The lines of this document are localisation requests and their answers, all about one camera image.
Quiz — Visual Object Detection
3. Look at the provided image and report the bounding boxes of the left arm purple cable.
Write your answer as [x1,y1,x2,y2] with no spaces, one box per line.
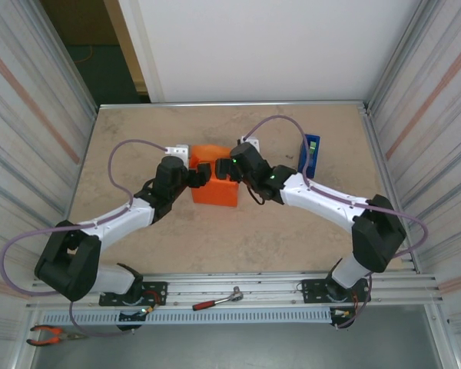
[0,138,170,339]

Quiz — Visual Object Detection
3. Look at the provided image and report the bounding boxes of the red handled ratchet wrench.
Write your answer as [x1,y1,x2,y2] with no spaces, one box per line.
[191,285,245,311]

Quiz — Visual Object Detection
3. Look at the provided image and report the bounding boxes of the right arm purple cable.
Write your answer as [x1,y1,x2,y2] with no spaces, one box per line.
[244,115,429,331]

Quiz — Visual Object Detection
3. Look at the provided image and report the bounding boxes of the orange floor cable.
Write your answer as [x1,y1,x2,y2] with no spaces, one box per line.
[75,42,97,65]

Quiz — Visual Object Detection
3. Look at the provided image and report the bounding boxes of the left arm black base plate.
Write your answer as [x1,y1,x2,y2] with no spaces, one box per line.
[98,281,168,308]

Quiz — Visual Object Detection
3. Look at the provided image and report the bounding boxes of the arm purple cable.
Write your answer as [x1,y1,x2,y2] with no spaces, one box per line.
[244,115,429,331]
[0,138,170,339]

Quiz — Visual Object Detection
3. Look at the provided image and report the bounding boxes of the orange handled pliers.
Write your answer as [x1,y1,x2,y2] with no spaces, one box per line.
[25,324,86,347]

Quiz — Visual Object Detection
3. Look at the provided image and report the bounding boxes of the grey slotted cable duct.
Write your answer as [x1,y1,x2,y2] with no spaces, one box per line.
[41,308,333,326]

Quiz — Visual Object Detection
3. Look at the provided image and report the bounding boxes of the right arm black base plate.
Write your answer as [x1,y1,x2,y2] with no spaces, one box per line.
[301,278,370,304]

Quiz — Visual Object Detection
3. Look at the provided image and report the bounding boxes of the wide aluminium frame rail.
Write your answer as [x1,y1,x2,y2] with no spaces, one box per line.
[25,271,446,311]

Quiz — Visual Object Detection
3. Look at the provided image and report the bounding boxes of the red power wire with connector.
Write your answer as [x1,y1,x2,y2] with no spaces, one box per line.
[140,290,167,314]
[330,294,360,321]

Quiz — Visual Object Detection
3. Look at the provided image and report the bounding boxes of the blue tape dispenser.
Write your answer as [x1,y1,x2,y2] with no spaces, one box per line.
[297,133,323,180]

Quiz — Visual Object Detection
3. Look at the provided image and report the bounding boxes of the orange wrapping paper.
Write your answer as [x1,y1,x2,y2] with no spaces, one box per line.
[188,144,242,208]

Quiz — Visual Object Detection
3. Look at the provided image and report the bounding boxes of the white door frame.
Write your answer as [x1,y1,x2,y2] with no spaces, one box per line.
[117,0,166,104]

